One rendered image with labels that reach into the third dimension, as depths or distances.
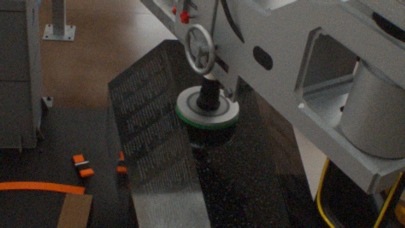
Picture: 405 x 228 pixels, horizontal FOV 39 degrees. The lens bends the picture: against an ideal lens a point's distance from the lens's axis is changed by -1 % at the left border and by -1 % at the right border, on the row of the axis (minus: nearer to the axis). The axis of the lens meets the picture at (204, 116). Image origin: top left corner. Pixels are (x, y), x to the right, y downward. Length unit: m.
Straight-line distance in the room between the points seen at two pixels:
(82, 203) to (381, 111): 1.64
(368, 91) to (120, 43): 2.85
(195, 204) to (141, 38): 2.42
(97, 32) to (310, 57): 2.82
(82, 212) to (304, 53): 1.47
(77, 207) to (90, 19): 1.95
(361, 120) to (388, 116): 0.06
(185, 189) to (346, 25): 0.79
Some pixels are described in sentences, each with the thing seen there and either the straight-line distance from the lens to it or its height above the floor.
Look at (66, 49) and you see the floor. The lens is 3.87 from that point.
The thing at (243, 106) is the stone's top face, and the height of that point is 0.80.
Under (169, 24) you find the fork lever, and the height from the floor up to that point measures 1.07.
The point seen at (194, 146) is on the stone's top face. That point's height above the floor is 0.80.
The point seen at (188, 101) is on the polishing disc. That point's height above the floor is 0.86.
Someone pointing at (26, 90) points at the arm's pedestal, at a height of 0.38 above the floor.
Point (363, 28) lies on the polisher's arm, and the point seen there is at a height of 1.49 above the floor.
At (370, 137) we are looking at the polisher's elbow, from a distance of 1.30.
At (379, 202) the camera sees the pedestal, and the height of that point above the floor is 0.74.
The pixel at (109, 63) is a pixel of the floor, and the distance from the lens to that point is 3.73.
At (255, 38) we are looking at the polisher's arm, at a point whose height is 1.29.
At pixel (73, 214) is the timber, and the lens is 2.56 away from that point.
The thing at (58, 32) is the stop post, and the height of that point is 0.03.
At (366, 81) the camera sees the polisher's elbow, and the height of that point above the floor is 1.39.
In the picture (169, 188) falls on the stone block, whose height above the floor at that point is 0.73.
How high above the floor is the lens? 2.01
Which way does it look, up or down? 37 degrees down
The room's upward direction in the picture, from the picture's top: 9 degrees clockwise
